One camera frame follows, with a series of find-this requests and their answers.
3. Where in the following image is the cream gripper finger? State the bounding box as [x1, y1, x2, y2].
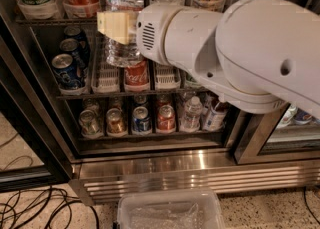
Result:
[97, 11, 139, 45]

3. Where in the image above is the blue pepsi can back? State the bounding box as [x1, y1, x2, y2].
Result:
[64, 26, 90, 53]

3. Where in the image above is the red-cap juice bottle bottom shelf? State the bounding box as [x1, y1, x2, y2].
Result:
[203, 99, 229, 132]

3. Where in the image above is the red coke can bottom shelf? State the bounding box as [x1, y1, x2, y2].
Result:
[157, 105, 176, 131]

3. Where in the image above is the black floor cables left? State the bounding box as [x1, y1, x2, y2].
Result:
[0, 132, 100, 229]

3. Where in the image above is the clear plastic storage bin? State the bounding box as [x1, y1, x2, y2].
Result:
[113, 188, 226, 229]

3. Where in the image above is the clear water bottle top shelf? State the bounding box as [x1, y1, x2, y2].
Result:
[105, 0, 144, 67]

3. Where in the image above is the blue pepsi can bottom shelf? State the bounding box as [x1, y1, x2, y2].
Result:
[132, 106, 152, 135]

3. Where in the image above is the black cable right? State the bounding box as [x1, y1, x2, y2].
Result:
[303, 186, 320, 226]

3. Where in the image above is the empty white tray right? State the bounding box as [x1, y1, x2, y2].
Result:
[153, 63, 181, 90]

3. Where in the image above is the blue pepsi can middle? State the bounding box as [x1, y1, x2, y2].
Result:
[59, 38, 88, 69]

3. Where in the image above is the red coca-cola can front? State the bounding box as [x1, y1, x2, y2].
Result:
[124, 60, 148, 86]

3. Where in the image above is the blue pepsi can front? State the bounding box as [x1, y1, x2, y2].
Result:
[51, 54, 84, 90]

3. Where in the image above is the stainless fridge base grille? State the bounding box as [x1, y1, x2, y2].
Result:
[69, 149, 320, 205]

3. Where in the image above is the gold can bottom shelf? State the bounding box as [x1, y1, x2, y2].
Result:
[106, 108, 127, 134]

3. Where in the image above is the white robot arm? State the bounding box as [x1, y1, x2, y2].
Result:
[97, 0, 320, 118]

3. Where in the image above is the water bottle bottom shelf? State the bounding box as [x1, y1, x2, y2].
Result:
[181, 96, 203, 132]

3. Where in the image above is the blue can right compartment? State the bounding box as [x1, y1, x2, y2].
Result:
[293, 109, 312, 125]

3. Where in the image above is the open glass fridge door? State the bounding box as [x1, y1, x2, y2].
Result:
[0, 18, 72, 193]

